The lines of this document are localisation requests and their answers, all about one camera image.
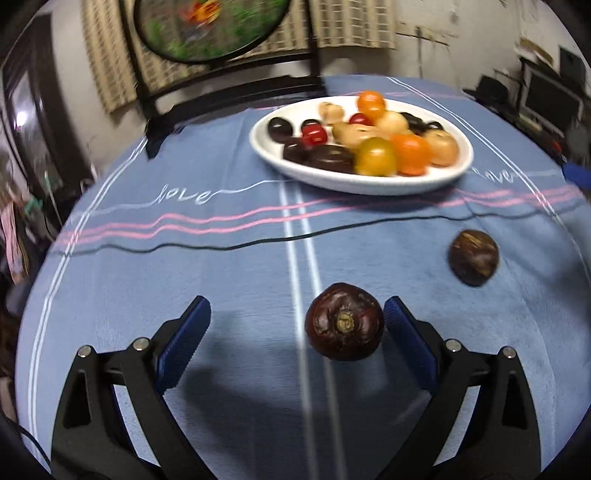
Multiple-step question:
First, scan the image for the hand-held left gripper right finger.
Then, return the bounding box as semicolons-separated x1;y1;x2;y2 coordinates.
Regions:
383;295;542;480

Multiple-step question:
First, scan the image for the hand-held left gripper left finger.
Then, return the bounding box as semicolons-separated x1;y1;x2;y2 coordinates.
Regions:
51;295;212;480

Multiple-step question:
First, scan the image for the orange tangerine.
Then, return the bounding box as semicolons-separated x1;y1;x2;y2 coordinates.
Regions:
390;134;432;176
358;91;386;120

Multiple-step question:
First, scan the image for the black hat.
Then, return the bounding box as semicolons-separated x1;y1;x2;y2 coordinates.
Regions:
464;76;513;109

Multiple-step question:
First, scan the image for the rough brown round fruit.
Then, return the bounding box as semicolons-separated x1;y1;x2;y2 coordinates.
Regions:
449;229;500;287

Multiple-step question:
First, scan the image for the black speaker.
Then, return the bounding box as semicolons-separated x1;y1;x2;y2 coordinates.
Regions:
558;46;587;88

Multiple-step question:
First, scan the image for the black cable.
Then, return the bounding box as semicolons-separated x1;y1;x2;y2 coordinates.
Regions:
0;413;51;467

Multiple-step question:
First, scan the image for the dark wooden framed picture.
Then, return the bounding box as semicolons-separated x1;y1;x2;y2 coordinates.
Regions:
0;14;93;195

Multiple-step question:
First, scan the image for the flat cardboard box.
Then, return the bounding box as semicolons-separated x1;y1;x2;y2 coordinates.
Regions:
519;37;555;63

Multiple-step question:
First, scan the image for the white oval plate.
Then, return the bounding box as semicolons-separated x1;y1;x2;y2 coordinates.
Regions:
249;96;475;195

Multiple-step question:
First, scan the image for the round goldfish screen black stand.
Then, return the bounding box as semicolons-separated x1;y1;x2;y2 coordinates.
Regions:
121;0;326;158

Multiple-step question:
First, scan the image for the dark brown oblong fruit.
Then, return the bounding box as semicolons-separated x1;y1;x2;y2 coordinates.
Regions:
307;144;355;175
399;112;426;136

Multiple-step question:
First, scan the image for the pink cloth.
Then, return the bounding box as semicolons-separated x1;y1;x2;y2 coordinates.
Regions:
0;203;28;282

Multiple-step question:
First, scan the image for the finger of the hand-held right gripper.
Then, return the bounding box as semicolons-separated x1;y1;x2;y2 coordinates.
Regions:
562;161;591;190

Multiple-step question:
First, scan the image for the computer monitor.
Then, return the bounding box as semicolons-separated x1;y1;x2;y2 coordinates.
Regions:
519;65;585;134

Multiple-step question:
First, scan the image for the dark round fruit with stem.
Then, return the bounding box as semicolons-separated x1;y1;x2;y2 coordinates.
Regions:
305;283;385;361

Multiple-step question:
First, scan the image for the beige fruit with hollow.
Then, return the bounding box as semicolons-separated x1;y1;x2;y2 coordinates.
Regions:
424;129;459;167

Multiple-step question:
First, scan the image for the beige checked curtain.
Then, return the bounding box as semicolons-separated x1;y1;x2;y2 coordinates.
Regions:
81;0;398;114

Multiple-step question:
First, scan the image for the yellow green citrus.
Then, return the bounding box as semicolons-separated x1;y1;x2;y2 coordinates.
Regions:
354;137;399;177

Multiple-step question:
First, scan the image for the smooth beige round fruit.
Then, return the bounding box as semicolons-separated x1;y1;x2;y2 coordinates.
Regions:
374;111;409;137

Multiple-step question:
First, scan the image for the blue striped tablecloth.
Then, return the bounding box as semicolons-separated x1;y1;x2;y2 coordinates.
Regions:
14;74;591;480

